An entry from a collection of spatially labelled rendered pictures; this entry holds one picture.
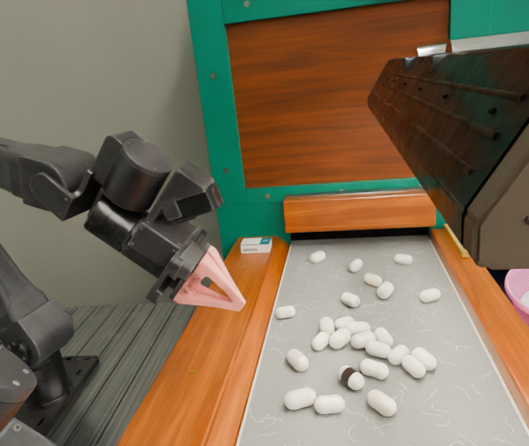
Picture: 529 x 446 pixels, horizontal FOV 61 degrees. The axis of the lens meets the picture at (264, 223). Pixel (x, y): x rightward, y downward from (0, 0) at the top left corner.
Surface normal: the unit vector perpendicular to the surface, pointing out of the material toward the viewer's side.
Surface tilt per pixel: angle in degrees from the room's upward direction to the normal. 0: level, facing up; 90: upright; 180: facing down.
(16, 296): 62
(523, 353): 0
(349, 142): 90
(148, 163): 41
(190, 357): 0
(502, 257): 90
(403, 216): 90
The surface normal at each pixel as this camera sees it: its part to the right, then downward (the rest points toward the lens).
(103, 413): -0.11, -0.94
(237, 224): -0.15, 0.33
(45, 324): 0.76, -0.44
